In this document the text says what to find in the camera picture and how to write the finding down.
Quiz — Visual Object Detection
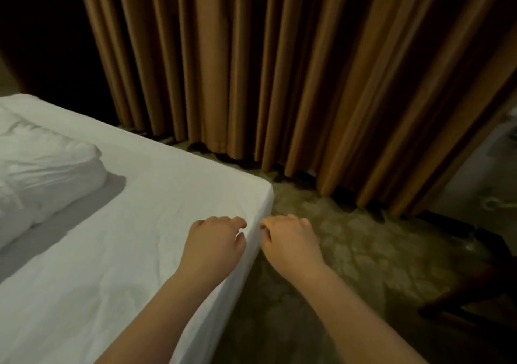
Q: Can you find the person's left hand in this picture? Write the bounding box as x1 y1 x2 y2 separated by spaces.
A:
178 216 248 290

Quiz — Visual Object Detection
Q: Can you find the person's right hand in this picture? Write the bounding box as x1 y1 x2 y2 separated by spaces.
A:
258 213 327 284

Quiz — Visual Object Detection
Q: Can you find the white duvet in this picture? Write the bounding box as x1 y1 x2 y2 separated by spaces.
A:
0 108 108 251

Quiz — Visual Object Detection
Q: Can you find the person's left forearm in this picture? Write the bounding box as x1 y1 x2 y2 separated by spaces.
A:
95 275 219 364

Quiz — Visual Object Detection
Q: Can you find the person's right forearm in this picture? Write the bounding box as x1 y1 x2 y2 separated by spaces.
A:
295 267 429 364

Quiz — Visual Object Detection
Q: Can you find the brown curtain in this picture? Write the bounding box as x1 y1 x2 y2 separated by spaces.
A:
74 0 517 219

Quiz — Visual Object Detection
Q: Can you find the dark wooden column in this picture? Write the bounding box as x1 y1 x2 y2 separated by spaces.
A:
0 0 122 127

